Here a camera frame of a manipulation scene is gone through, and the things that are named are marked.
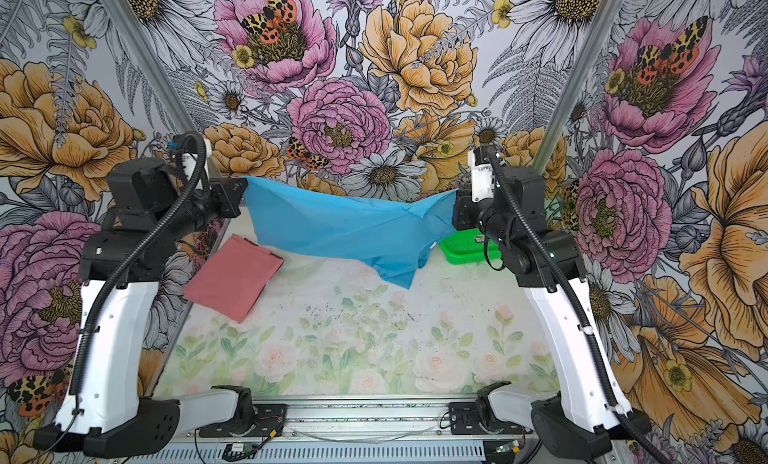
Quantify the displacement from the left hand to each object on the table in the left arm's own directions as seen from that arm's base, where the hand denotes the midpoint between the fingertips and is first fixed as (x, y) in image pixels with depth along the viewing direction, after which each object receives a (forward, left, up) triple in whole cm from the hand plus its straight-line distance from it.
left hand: (248, 194), depth 61 cm
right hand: (-1, -43, -1) cm, 43 cm away
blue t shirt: (+13, -29, -30) cm, 44 cm away
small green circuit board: (-39, -55, -45) cm, 81 cm away
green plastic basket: (+14, -52, -37) cm, 65 cm away
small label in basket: (+23, -62, -44) cm, 80 cm away
